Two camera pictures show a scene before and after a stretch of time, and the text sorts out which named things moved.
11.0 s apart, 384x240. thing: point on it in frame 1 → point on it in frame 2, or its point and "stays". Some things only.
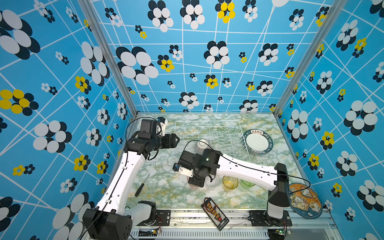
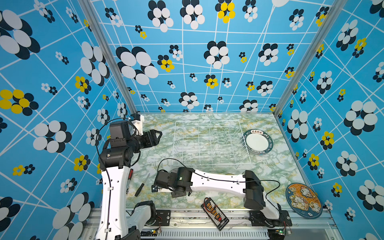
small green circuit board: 152,233 stays
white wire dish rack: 225,136 stays
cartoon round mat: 306,203 stays
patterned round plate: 257,141 stays
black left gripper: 173,142 → 154,140
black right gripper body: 197,179 → 174,194
